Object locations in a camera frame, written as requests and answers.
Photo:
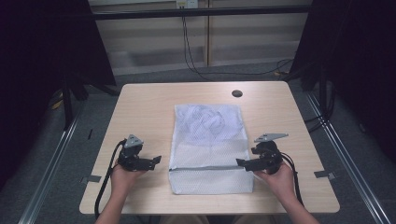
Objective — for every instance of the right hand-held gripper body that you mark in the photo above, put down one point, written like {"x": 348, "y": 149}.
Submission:
{"x": 270, "y": 155}

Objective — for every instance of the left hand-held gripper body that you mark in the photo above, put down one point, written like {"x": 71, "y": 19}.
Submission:
{"x": 131, "y": 155}

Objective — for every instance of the white mesh laundry bag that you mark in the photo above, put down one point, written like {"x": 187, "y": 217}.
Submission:
{"x": 211, "y": 149}

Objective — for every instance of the person's left hand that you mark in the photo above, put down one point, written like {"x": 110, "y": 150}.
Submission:
{"x": 122, "y": 183}

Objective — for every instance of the person's right hand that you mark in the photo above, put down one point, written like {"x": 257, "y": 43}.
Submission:
{"x": 280, "y": 183}

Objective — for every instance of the grey tape strip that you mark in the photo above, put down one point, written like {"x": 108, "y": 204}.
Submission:
{"x": 323, "y": 174}
{"x": 91, "y": 179}

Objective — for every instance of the person's right leg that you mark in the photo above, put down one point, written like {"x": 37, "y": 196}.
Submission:
{"x": 253, "y": 220}

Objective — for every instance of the person's leg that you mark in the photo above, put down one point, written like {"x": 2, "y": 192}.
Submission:
{"x": 253, "y": 220}
{"x": 183, "y": 220}

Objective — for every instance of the white crumpled garment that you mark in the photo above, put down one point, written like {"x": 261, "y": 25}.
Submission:
{"x": 202, "y": 119}

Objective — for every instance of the person's left leg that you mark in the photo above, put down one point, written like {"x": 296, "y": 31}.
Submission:
{"x": 183, "y": 220}

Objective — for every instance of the black metal stand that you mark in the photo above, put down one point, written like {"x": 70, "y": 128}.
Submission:
{"x": 323, "y": 93}
{"x": 67, "y": 105}

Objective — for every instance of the yellow floor object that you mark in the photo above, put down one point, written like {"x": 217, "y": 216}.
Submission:
{"x": 57, "y": 104}

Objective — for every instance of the black curtain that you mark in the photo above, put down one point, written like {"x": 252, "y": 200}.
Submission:
{"x": 40, "y": 62}
{"x": 361, "y": 62}

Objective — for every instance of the black horizontal bar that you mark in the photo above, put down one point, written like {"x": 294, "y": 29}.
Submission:
{"x": 199, "y": 12}

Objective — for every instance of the aluminium floor rail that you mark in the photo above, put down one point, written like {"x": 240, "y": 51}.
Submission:
{"x": 348, "y": 161}
{"x": 53, "y": 161}

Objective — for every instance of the white wall socket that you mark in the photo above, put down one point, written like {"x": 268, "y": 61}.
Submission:
{"x": 186, "y": 3}

